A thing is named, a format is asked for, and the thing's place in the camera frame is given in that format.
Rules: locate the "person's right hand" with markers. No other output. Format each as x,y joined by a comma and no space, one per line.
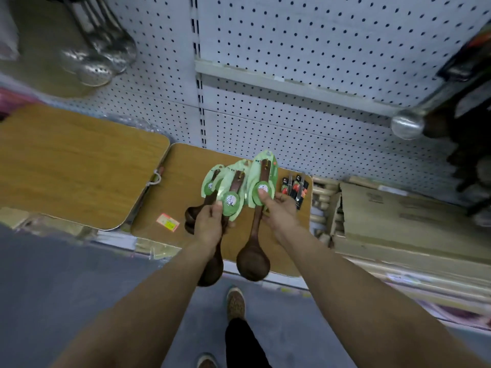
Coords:
282,218

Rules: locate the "person's left hand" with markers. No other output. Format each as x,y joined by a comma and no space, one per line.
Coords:
209,226

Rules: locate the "bundle of carded steel utensils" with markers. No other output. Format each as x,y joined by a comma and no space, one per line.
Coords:
295,189

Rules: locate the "small steel ladle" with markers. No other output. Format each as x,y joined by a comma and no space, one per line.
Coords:
407,124

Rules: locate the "person's right forearm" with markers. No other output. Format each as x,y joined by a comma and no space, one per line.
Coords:
376,302

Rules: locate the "person's left forearm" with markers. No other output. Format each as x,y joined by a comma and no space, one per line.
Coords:
134,314

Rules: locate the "person's shoe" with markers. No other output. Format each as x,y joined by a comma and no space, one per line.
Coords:
207,362
236,304

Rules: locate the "person's black trouser leg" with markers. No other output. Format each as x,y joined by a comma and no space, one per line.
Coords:
245,344

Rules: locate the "red yellow sticker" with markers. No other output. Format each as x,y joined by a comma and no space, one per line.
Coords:
167,223

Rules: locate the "stack of long beige boxes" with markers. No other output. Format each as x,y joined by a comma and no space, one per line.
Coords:
322,191

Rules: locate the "crumpled clear plastic film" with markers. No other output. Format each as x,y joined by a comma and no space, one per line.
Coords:
134,124

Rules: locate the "bunch of hanging steel ladles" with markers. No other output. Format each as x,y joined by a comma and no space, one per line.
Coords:
92,68

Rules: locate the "red packet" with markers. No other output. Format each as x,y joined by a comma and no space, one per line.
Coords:
15,103

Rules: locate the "round wooden board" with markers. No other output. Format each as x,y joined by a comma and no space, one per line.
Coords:
38,53

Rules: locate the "clear plastic bag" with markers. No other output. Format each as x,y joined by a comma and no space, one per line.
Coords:
7,30

